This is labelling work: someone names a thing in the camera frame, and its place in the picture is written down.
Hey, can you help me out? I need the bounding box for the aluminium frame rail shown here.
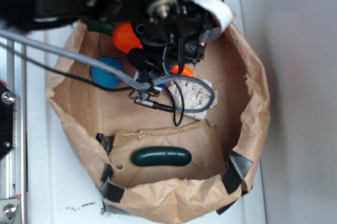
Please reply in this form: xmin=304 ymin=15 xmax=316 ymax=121
xmin=1 ymin=36 xmax=27 ymax=223

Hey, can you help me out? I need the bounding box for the crumpled white paper wad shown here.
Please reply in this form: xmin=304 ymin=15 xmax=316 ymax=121
xmin=168 ymin=80 xmax=219 ymax=120

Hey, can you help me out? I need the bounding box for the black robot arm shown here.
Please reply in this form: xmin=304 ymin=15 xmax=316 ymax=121
xmin=1 ymin=0 xmax=212 ymax=64

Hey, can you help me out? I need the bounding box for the white ribbon cable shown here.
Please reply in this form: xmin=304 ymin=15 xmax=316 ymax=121
xmin=190 ymin=0 xmax=233 ymax=42

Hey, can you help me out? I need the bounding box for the blue ribbed ball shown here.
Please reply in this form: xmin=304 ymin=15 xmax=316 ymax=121
xmin=91 ymin=56 xmax=123 ymax=89

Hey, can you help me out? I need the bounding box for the black metal bracket with bolts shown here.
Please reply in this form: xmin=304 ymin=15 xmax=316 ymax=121
xmin=0 ymin=81 xmax=16 ymax=161

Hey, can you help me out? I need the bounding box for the brown paper bag tray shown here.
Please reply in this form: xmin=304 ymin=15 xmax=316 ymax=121
xmin=46 ymin=24 xmax=270 ymax=223

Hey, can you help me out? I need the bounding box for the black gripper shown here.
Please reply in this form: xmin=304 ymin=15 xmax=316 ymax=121
xmin=131 ymin=0 xmax=217 ymax=65

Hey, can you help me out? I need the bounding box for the thin black cable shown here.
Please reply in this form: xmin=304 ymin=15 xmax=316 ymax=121
xmin=0 ymin=41 xmax=132 ymax=92

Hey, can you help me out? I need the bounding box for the orange plastic toy carrot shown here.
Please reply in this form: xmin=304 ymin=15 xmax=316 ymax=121
xmin=87 ymin=23 xmax=180 ymax=79

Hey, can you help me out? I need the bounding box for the dark green toy cucumber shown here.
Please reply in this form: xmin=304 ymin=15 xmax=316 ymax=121
xmin=131 ymin=147 xmax=192 ymax=167

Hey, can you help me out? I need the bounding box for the grey braided cable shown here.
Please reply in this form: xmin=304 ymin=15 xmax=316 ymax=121
xmin=0 ymin=29 xmax=216 ymax=115

